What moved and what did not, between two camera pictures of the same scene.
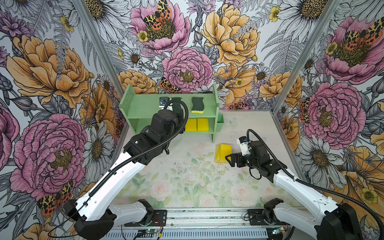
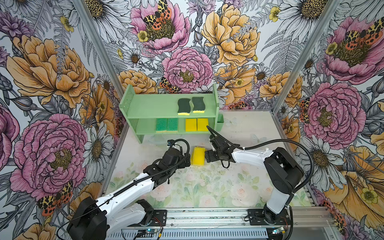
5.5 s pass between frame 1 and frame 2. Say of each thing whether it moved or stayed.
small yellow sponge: stayed
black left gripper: moved
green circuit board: stayed
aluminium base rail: stayed
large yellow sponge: moved
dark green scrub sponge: stayed
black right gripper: moved
